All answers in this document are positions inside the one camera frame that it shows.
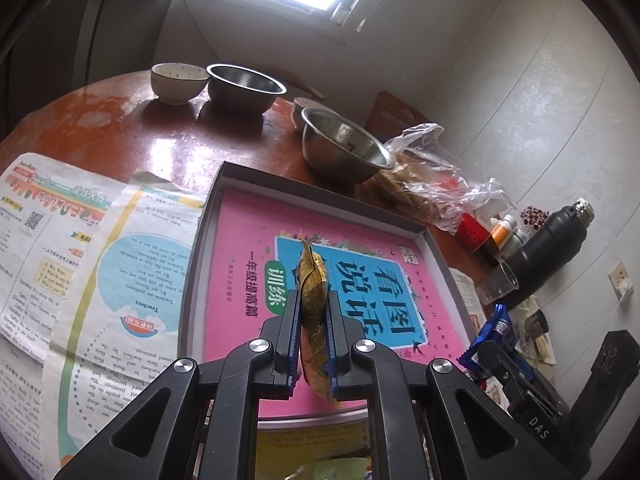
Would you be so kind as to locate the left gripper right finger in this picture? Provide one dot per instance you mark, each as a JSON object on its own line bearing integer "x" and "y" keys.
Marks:
{"x": 428, "y": 421}

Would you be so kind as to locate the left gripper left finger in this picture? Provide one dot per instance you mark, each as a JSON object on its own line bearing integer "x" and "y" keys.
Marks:
{"x": 198, "y": 420}

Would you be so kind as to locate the yellow snack bar packet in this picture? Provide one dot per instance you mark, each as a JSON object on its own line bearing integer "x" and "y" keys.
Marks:
{"x": 313, "y": 286}

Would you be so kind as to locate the blue Oreo packet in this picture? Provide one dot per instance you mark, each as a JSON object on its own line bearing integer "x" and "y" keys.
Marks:
{"x": 499, "y": 329}

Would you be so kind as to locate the small steel cup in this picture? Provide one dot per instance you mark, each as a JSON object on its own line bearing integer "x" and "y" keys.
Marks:
{"x": 536, "y": 325}

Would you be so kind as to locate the clear plastic cup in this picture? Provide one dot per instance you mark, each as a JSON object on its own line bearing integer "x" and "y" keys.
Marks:
{"x": 497, "y": 284}

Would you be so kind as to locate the grey box with pink book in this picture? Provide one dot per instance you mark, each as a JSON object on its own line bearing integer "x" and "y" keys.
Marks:
{"x": 262, "y": 237}

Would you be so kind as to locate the black thermos flask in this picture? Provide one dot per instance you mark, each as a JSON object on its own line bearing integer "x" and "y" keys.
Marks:
{"x": 553, "y": 246}

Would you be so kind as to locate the large newspaper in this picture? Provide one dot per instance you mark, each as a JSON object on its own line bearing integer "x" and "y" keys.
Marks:
{"x": 127, "y": 277}

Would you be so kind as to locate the orange pill bottle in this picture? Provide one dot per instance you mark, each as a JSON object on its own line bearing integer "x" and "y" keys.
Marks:
{"x": 498, "y": 239}

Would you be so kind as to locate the red tissue box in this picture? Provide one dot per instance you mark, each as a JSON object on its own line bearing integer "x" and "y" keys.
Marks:
{"x": 473, "y": 236}

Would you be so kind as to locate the red white flower decoration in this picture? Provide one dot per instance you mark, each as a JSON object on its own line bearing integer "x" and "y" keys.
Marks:
{"x": 533, "y": 218}

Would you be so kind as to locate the plastic bag with bread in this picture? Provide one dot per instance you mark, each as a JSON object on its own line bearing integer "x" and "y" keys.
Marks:
{"x": 427, "y": 182}

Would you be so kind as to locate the large steel bowl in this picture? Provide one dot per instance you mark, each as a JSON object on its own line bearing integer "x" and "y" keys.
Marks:
{"x": 340, "y": 151}

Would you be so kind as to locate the small white ceramic bowl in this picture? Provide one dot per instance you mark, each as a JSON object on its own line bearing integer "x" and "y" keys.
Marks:
{"x": 177, "y": 83}

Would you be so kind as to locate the dark steel bowl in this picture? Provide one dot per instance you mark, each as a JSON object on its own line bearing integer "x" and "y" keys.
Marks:
{"x": 240, "y": 90}

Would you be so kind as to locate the dark refrigerator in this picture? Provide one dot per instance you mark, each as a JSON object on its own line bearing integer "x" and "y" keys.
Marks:
{"x": 52, "y": 47}

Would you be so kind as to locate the wall power socket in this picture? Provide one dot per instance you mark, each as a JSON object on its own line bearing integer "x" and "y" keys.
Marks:
{"x": 621, "y": 282}

